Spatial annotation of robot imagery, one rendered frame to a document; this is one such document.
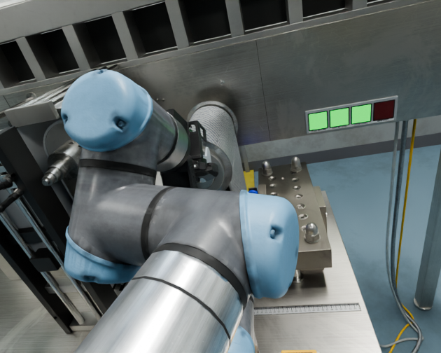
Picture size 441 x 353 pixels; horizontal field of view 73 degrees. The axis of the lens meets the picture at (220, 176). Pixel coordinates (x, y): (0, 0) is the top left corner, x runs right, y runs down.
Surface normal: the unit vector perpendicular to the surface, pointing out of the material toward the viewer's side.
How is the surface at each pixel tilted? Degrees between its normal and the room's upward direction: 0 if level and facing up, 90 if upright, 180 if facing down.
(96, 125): 49
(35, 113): 90
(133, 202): 18
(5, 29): 90
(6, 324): 0
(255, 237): 36
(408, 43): 90
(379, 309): 0
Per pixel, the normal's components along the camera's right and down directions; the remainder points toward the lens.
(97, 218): -0.44, -0.23
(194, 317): 0.50, -0.54
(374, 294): -0.22, -0.84
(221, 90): -0.10, 0.53
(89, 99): -0.21, -0.14
